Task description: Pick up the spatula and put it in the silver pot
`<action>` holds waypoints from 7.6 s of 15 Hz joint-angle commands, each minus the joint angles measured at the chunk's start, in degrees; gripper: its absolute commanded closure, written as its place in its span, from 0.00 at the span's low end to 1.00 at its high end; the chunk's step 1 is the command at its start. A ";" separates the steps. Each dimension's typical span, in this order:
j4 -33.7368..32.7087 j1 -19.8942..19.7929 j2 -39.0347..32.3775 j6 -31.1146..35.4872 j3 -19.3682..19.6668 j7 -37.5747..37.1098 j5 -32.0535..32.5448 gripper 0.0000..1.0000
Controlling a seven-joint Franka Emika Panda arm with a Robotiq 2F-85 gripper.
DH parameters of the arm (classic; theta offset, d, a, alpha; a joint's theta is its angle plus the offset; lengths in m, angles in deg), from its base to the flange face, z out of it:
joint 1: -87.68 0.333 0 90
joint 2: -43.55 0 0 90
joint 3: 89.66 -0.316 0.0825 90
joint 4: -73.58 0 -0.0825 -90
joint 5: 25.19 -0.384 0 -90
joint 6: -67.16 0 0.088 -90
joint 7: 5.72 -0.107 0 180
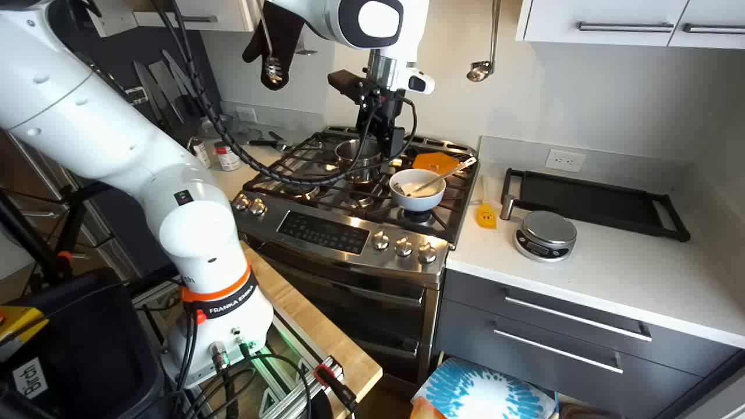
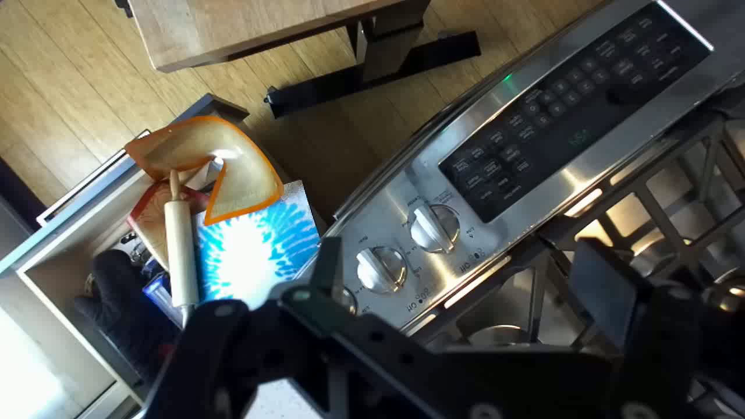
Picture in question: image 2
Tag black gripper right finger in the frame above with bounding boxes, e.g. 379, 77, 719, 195
569, 237, 705, 419

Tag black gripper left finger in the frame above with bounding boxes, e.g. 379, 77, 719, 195
279, 233, 438, 404

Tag silver stove knob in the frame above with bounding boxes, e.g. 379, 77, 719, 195
355, 245, 410, 296
336, 284, 364, 313
407, 199, 463, 256

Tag blue and white cloth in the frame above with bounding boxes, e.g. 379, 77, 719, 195
192, 180, 324, 312

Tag wooden rolling pin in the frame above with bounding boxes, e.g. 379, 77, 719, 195
161, 168, 202, 322

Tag brown flat item in drawer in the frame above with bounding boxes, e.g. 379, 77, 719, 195
125, 180, 172, 267

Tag stainless steel gas stove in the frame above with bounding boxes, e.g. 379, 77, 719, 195
322, 0, 745, 419

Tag black item in drawer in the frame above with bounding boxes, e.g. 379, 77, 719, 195
89, 246, 172, 380

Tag open white kitchen drawer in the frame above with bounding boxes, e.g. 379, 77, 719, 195
0, 91, 336, 419

